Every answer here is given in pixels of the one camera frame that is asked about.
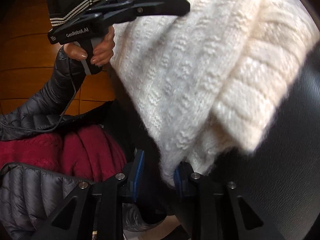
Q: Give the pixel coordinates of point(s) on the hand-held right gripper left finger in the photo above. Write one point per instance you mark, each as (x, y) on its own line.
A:
(138, 172)

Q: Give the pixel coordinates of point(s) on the person's left hand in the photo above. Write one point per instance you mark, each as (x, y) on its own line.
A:
(102, 52)

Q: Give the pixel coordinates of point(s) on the person's red sweater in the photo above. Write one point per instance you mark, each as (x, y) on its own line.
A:
(75, 150)

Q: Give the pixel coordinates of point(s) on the person's black puffer jacket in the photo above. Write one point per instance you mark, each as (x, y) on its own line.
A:
(30, 192)

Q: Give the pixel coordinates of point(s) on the cream knit sweater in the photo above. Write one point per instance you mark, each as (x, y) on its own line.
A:
(200, 67)

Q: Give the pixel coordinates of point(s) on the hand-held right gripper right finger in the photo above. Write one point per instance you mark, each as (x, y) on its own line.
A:
(178, 182)

